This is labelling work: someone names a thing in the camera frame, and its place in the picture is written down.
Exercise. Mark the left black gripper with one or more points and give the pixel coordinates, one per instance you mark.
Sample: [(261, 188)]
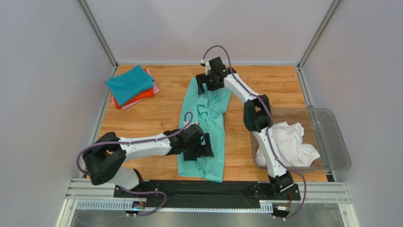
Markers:
[(204, 150)]

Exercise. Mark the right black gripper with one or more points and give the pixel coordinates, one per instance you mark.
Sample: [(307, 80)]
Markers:
[(207, 82)]

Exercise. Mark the mint green t shirt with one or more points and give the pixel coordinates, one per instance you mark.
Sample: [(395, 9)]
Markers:
[(208, 110)]

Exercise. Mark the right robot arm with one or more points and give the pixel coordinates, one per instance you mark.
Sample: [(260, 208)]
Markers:
[(257, 119)]

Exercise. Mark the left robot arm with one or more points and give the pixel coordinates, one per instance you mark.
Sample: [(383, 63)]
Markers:
[(104, 160)]

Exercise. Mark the folded pink t shirt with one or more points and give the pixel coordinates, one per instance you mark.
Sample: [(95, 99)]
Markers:
[(132, 87)]

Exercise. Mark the black base mat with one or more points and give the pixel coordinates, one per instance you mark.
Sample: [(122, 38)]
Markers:
[(206, 194)]

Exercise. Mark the folded orange t shirt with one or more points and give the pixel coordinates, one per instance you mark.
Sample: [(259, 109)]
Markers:
[(136, 99)]

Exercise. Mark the folded teal t shirt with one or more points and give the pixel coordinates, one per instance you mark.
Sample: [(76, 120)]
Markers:
[(130, 84)]

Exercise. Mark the white t shirt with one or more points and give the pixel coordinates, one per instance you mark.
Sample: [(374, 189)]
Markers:
[(289, 141)]

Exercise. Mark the clear plastic bin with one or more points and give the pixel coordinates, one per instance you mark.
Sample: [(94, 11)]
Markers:
[(322, 131)]

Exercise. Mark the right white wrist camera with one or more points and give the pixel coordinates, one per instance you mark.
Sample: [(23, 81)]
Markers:
[(206, 66)]

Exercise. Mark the aluminium frame rail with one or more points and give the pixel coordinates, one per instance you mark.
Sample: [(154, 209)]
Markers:
[(82, 194)]

